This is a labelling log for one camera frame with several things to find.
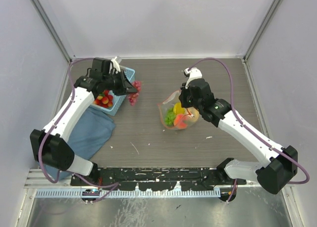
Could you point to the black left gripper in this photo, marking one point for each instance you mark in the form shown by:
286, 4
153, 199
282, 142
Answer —
125, 84

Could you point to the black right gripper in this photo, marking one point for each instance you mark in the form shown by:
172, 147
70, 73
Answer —
182, 97

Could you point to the light blue plastic basket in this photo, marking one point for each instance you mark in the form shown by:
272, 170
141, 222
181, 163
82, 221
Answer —
117, 100

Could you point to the yellow star fruit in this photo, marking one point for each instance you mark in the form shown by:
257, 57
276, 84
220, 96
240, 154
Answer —
178, 109

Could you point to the red strawberries pile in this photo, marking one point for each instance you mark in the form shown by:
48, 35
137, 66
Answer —
104, 99

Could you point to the clear zip bag orange zipper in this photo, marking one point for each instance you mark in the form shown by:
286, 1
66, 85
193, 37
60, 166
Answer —
167, 104

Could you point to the orange peach fruit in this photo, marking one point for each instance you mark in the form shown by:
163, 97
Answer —
180, 121

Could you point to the green grape bunch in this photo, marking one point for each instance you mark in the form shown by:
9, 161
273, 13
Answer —
169, 117

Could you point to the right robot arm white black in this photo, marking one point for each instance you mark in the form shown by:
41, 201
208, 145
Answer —
275, 165

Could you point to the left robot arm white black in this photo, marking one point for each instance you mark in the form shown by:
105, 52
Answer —
50, 144

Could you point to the blue cloth towel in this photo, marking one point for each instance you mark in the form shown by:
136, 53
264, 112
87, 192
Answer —
92, 131

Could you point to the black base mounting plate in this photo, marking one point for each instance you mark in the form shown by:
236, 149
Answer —
159, 179

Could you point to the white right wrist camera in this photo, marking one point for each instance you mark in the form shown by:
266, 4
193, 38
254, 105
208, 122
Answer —
192, 74

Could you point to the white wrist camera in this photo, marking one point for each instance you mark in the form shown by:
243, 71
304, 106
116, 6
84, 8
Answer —
192, 74
115, 65

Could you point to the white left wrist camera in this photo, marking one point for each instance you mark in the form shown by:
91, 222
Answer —
115, 65

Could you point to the slotted cable duct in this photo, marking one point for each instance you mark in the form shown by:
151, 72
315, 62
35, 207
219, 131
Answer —
84, 192

